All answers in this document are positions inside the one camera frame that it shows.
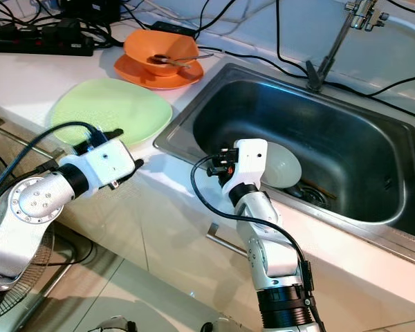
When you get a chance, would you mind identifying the white bowl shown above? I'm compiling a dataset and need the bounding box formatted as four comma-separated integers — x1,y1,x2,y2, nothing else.
263,138,304,189

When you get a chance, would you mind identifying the stainless steel sink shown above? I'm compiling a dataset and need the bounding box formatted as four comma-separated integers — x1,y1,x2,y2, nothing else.
153,62,415,270

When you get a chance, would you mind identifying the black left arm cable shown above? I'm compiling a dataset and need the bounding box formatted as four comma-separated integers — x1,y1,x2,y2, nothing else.
0,121,108,208

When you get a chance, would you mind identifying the metal spoon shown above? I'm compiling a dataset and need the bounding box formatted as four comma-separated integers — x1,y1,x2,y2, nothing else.
152,51,215,68

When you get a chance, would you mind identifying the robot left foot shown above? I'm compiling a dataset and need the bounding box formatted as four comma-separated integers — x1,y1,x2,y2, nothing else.
97,315,139,332

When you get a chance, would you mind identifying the black power cable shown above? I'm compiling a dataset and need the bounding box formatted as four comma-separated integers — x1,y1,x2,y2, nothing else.
273,0,311,73
322,66,415,98
197,46,311,78

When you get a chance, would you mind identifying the black power adapter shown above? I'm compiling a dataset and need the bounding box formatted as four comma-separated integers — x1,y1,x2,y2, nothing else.
59,0,122,25

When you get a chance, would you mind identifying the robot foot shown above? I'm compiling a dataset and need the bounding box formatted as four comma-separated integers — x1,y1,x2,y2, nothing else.
97,315,139,332
201,317,236,332

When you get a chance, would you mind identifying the green plate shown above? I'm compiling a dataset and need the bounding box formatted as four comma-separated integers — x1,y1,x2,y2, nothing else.
50,77,174,147

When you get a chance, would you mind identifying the metal wall valve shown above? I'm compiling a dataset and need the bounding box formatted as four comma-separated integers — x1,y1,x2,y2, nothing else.
344,0,389,30

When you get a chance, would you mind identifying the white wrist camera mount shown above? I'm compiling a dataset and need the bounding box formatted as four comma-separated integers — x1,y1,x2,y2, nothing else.
73,138,138,191
221,138,268,187

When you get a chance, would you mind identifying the flat black box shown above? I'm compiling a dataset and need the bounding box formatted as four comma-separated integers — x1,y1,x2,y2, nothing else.
149,21,198,37

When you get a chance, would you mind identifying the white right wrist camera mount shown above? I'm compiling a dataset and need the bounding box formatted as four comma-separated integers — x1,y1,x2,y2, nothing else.
221,138,268,187

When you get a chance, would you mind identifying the black power strip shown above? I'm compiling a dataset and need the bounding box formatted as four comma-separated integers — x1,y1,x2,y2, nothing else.
0,26,95,57

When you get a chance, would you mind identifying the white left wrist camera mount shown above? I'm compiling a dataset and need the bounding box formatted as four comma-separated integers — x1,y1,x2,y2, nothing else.
73,138,138,191

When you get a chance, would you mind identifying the orange bowl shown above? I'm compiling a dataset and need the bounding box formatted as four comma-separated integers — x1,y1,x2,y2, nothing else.
123,29,198,77

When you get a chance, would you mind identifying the orange plate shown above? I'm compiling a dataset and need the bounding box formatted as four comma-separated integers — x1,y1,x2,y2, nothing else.
113,52,203,91

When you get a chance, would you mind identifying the white hose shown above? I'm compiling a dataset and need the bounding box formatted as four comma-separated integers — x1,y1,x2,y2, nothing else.
380,10,415,44

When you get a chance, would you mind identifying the metal sink faucet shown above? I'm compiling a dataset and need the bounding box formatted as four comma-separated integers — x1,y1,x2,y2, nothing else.
304,0,367,93

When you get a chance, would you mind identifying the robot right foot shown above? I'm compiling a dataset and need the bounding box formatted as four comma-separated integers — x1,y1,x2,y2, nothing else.
201,317,236,332

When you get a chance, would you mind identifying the metal cabinet handle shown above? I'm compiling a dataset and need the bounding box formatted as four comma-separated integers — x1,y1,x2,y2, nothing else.
0,118,59,160
206,223,250,258

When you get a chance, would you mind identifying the white sink counter cabinet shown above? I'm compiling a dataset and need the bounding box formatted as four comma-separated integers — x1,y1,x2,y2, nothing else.
0,83,415,332

